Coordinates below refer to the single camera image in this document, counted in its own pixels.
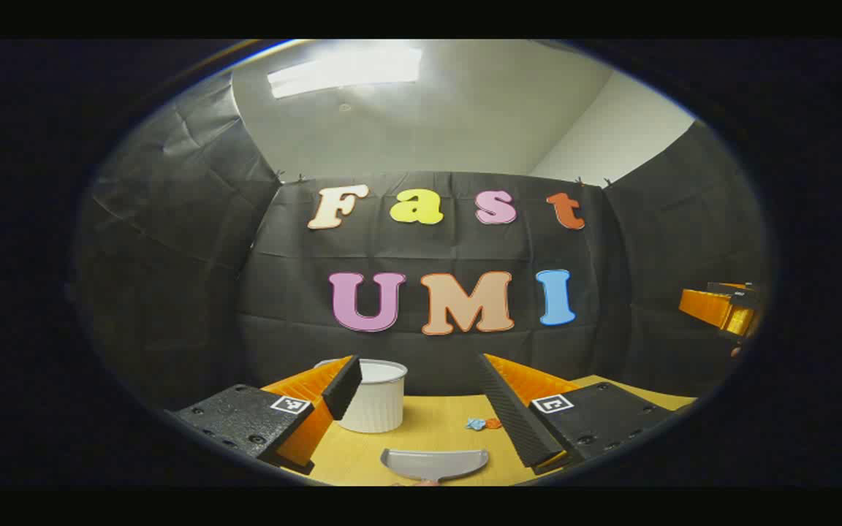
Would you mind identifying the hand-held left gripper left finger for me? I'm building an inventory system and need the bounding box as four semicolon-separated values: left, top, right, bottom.
165;355;363;476

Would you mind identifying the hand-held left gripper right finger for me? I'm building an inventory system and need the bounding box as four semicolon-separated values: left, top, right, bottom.
477;354;676;470

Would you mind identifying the white ribbed garbage bin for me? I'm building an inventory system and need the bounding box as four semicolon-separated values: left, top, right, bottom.
314;359;409;434

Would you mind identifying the grey plastic dustpan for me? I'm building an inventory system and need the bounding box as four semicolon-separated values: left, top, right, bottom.
379;449;490;484

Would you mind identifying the wooden desktop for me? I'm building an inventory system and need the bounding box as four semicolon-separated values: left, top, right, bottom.
260;374;698;487

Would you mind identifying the black backdrop cloth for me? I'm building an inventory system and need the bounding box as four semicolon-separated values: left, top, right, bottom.
74;69;771;410

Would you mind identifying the ceiling light panel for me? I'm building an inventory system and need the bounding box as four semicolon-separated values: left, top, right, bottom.
268;48;423;99

